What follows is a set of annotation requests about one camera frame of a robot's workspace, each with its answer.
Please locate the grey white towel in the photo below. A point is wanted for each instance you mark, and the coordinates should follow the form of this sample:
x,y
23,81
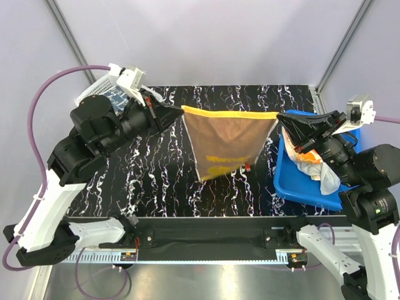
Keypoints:
x,y
329,182

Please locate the white perforated plastic basket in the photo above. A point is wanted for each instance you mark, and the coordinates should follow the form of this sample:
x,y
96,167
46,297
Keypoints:
x,y
99,87

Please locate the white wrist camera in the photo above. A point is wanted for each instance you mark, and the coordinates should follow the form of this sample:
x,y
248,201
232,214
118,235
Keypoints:
x,y
360,111
129,80

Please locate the aluminium frame rail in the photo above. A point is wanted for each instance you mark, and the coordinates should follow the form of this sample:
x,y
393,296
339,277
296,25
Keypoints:
x,y
69,237

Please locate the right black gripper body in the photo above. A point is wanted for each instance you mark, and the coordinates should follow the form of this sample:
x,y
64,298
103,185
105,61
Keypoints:
x,y
337,151

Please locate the brown yellow towel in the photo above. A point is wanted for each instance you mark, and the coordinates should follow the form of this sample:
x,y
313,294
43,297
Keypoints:
x,y
223,141

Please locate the blue white patterned towel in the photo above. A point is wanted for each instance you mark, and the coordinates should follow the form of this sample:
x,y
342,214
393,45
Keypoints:
x,y
117,97

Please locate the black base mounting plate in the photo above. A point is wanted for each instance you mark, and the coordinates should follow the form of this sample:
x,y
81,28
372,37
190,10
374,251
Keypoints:
x,y
212,239

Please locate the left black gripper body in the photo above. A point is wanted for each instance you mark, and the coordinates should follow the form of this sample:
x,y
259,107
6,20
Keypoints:
x,y
137,119

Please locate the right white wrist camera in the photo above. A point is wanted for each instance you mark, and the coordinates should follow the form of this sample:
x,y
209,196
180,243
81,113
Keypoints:
x,y
360,111

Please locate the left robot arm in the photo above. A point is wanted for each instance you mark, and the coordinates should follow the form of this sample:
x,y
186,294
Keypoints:
x,y
44,236

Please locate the blue plastic bin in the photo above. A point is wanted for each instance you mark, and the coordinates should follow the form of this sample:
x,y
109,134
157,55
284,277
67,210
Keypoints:
x,y
293,185

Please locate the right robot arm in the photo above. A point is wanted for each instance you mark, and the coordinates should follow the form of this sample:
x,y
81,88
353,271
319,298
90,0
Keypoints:
x,y
367,203

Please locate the orange floral towel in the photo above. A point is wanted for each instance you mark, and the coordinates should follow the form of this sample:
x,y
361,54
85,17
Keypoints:
x,y
311,157

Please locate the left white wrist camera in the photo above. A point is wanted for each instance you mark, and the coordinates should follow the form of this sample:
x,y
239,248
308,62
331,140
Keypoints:
x,y
129,80

